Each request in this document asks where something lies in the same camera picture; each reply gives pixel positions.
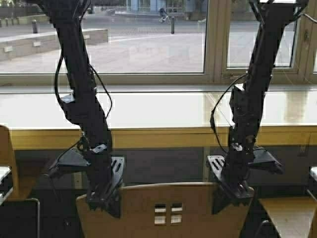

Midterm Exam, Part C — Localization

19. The long wooden window counter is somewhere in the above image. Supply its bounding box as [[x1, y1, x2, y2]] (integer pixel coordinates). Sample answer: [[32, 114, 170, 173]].
[[0, 91, 317, 150]]

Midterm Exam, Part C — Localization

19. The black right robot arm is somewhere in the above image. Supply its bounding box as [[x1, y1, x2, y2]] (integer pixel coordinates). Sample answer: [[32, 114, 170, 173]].
[[208, 0, 308, 214]]

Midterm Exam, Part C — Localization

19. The robot base corner, right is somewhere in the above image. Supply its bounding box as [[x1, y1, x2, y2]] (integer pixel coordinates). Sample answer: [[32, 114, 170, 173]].
[[307, 166, 317, 200]]

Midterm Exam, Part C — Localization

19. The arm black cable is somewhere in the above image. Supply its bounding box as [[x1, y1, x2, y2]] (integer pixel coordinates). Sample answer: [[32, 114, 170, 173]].
[[210, 71, 250, 154], [54, 47, 113, 119]]

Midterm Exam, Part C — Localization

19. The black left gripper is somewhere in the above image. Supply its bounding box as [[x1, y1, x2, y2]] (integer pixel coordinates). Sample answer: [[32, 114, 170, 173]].
[[83, 144, 124, 219]]

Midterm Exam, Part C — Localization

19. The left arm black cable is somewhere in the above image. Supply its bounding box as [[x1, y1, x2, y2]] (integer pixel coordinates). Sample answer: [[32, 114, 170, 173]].
[[54, 47, 113, 119]]

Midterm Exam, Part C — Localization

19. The wooden chair at far right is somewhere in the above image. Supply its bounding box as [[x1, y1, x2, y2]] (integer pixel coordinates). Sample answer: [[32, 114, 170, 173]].
[[260, 196, 317, 238]]

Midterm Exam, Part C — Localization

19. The robot base corner, left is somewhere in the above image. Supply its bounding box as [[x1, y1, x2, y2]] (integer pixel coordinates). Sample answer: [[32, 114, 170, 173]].
[[0, 166, 13, 205]]

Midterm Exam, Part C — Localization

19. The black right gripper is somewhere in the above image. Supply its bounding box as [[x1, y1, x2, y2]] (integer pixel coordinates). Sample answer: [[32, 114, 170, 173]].
[[207, 146, 255, 215]]

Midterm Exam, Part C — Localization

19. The right wrist camera, black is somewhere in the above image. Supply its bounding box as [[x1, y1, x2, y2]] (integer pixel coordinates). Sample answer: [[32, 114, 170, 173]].
[[248, 147, 284, 175]]

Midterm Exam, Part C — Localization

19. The left wrist camera, black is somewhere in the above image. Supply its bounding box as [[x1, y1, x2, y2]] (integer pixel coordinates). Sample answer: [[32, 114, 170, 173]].
[[45, 148, 90, 178]]

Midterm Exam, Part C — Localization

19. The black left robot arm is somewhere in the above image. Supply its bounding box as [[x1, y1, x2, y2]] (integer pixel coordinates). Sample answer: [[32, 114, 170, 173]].
[[36, 0, 124, 218]]

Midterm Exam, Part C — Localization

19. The light wooden chair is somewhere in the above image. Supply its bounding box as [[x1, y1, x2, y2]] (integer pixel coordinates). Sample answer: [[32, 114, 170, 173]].
[[76, 182, 251, 238], [0, 125, 41, 238]]

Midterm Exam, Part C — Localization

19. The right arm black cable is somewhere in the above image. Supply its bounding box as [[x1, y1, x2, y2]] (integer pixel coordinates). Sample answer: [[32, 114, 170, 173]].
[[210, 71, 250, 154]]

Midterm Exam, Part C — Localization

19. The wrist camera, black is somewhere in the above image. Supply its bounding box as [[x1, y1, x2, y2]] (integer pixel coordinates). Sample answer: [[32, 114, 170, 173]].
[[248, 147, 284, 175], [45, 148, 90, 178]]

